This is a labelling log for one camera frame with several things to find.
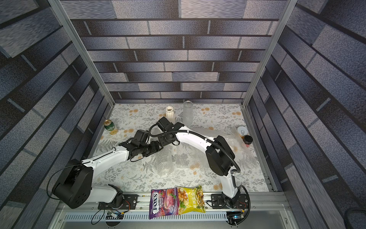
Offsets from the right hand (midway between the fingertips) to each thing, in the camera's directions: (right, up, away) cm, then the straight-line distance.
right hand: (162, 140), depth 88 cm
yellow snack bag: (+17, -28, -17) cm, 37 cm away
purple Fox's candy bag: (+3, -29, -17) cm, 34 cm away
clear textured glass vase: (+16, +17, +8) cm, 25 cm away
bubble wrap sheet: (+15, -12, +2) cm, 20 cm away
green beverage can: (-38, +9, +6) cm, 39 cm away
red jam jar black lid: (+56, -1, +4) cm, 56 cm away
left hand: (-1, -5, -1) cm, 5 cm away
